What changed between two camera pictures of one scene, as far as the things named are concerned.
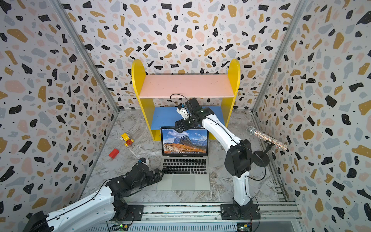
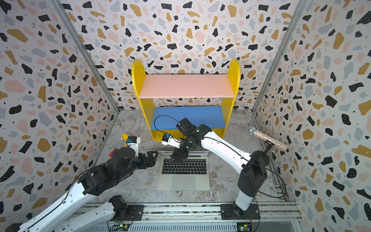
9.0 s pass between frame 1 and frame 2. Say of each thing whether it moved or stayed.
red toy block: stayed
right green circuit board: stayed
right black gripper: moved
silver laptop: stayed
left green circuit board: stayed
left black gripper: moved
